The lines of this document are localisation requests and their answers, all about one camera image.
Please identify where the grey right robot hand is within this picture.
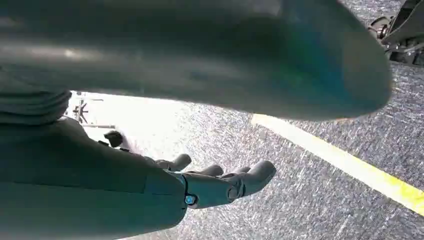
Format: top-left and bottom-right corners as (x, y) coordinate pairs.
(0, 0), (394, 240)

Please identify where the yellow floor tape frame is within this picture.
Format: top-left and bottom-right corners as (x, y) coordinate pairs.
(250, 113), (424, 218)

